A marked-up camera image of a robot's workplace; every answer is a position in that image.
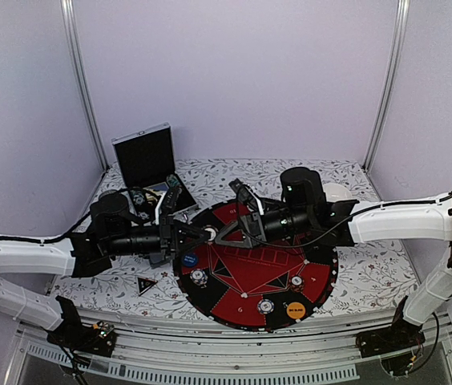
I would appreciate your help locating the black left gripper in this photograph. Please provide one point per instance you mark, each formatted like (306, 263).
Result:
(175, 237)

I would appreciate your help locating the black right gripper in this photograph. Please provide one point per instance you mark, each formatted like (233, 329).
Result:
(244, 224)

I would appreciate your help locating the blue small blind button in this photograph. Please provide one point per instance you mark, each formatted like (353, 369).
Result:
(189, 260)

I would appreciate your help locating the white poker chip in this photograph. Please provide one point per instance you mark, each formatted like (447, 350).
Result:
(212, 232)

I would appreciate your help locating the red poker chip stack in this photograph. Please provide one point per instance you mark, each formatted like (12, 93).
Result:
(296, 283)

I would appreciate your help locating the orange big blind button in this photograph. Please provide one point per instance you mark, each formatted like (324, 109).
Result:
(295, 310)

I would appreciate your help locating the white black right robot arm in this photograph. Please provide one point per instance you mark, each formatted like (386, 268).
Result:
(425, 219)

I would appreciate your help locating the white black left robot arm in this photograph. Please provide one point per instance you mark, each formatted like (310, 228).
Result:
(71, 254)

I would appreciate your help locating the loose poker chip in case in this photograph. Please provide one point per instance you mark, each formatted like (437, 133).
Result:
(144, 217)

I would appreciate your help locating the right poker chip row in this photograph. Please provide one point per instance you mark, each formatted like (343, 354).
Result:
(173, 181)

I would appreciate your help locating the poker chip row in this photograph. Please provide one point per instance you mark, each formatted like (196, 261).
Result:
(173, 181)
(139, 201)

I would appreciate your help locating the left poker chip row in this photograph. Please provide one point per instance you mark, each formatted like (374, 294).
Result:
(139, 201)

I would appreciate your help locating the black triangular card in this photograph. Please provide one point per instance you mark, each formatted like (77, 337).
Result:
(144, 285)

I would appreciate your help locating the round red black poker mat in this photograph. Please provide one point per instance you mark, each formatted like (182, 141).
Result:
(239, 278)

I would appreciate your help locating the aluminium poker chip case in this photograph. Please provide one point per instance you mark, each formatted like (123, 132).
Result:
(146, 158)

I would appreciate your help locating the white ceramic bowl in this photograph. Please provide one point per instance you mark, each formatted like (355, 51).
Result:
(336, 192)

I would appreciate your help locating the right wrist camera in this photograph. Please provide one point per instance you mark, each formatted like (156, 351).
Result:
(246, 196)

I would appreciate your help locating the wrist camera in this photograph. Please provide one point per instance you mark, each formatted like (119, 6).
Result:
(167, 203)
(246, 196)

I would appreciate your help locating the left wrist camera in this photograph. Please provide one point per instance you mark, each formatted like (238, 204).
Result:
(167, 203)

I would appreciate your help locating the aluminium front rail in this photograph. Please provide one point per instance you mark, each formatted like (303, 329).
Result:
(151, 350)

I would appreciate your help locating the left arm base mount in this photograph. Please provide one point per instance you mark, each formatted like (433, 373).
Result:
(98, 339)

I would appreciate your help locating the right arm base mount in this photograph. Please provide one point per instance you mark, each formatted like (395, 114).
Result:
(402, 342)

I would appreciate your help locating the left aluminium frame post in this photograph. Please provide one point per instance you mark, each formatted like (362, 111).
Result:
(70, 26)

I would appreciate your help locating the aluminium frame post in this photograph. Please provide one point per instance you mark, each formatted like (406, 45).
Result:
(395, 53)
(70, 26)

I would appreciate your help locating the right aluminium frame post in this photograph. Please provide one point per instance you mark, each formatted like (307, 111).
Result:
(395, 53)

